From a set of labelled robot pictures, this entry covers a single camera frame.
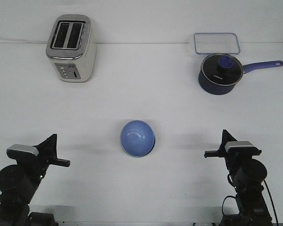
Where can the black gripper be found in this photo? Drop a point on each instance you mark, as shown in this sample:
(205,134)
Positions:
(233,155)
(36,166)

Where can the green bowl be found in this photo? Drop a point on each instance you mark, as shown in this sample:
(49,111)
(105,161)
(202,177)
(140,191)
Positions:
(153,145)

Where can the blue bowl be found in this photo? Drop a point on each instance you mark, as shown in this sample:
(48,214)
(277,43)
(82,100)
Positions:
(136,137)

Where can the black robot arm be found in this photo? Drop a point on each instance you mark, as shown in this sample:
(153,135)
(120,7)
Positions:
(20,181)
(245,175)

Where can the glass pot lid blue knob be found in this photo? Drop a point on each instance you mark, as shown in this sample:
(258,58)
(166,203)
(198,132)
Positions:
(222,69)

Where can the silver cream two-slot toaster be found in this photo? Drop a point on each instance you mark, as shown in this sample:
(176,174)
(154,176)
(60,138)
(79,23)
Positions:
(72,48)

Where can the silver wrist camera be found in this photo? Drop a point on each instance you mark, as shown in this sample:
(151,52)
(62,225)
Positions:
(22,152)
(237,144)

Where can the blue saucepan with handle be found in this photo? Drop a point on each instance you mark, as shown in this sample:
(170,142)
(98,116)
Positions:
(221,90)

